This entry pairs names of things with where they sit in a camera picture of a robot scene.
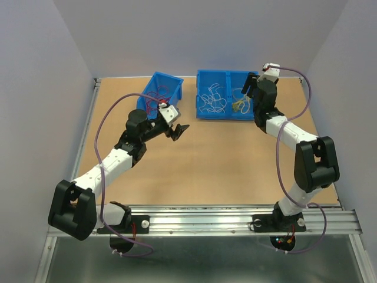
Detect white wires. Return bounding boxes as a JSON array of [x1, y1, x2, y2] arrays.
[[196, 81, 228, 114]]

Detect small blue bin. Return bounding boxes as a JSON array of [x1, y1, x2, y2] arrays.
[[136, 72, 183, 119]]

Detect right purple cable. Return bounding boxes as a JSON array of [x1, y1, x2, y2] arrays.
[[263, 63, 328, 256]]

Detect aluminium rail frame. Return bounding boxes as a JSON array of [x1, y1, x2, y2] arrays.
[[36, 76, 376, 282]]

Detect wires in right bin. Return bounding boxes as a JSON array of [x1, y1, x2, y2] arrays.
[[231, 85, 254, 116]]

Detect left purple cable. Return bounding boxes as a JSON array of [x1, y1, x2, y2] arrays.
[[95, 93, 168, 259]]

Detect right blue bin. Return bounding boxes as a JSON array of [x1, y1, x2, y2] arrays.
[[229, 71, 254, 121]]

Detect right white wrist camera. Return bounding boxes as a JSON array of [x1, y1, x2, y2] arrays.
[[257, 63, 280, 84]]

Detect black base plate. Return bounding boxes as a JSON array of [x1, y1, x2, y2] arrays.
[[111, 215, 150, 235], [249, 213, 306, 233]]

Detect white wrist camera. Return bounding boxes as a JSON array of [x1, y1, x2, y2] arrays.
[[158, 103, 181, 124], [257, 63, 280, 84]]

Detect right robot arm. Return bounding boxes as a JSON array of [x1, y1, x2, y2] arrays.
[[242, 68, 340, 233]]

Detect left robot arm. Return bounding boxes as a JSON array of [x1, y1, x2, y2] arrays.
[[48, 105, 188, 241]]

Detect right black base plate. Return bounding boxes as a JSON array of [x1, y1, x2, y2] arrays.
[[249, 213, 306, 233]]

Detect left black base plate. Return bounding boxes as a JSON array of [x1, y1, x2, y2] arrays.
[[111, 215, 150, 235]]

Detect red wires in small bin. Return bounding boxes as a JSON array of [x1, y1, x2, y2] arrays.
[[144, 85, 172, 117]]

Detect purple cable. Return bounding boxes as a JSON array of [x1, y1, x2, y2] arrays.
[[263, 63, 328, 256], [95, 93, 168, 259]]

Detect middle blue bin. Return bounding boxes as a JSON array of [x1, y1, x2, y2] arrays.
[[196, 70, 230, 120]]

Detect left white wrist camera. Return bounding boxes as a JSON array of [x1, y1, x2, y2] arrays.
[[158, 103, 181, 124]]

